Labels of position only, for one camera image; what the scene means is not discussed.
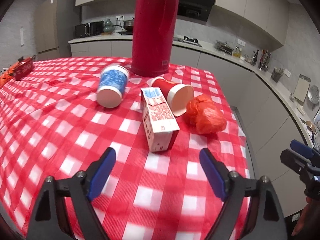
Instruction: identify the orange plastic bag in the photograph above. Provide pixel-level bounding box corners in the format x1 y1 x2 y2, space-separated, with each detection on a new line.
185 94 227 134

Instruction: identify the beige refrigerator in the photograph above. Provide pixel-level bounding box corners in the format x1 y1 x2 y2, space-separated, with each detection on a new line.
34 0 80 60

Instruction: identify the red box on table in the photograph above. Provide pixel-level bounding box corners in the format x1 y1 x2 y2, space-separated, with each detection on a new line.
12 57 34 81

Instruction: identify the black range hood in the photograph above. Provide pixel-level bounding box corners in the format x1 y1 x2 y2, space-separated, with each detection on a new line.
177 0 215 22

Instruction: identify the white cutting board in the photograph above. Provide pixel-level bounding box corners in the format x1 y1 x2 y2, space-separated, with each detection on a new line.
293 74 311 105

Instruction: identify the red white checkered tablecloth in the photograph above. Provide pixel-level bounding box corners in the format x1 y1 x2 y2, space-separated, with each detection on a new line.
1 57 249 239

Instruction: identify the red paper cup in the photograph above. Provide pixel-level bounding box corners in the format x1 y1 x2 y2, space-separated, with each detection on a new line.
150 76 194 117

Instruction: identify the round metal strainer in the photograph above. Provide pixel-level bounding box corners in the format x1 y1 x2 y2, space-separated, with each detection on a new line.
308 85 319 105

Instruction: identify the black microwave oven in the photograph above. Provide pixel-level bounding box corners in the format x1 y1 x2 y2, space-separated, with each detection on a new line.
75 21 104 38

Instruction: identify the pink white milk carton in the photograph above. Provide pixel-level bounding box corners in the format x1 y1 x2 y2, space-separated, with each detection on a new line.
140 87 180 153

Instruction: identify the blue white paper cup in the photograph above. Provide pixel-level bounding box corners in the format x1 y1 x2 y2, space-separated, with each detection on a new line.
97 63 130 108

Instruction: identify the black utensil holder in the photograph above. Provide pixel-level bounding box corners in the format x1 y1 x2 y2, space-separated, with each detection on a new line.
271 67 284 83

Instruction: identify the right hand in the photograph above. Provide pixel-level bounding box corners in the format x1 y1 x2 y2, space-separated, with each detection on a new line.
291 197 319 236

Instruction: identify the green ceramic vase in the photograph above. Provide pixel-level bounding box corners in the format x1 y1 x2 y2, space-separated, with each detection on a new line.
104 18 114 34

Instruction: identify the dish rack with dishes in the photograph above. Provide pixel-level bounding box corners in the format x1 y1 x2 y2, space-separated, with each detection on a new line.
215 40 234 55

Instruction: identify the gas stove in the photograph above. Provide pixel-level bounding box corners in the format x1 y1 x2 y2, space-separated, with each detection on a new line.
173 36 202 47

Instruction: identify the orange net bag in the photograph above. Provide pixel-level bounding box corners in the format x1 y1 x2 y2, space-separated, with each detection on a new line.
0 67 14 88

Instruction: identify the black cooking pot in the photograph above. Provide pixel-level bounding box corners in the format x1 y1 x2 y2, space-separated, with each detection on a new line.
123 18 135 32

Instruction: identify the red thermos flask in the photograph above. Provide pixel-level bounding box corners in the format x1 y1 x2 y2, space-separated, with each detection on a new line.
131 0 179 77

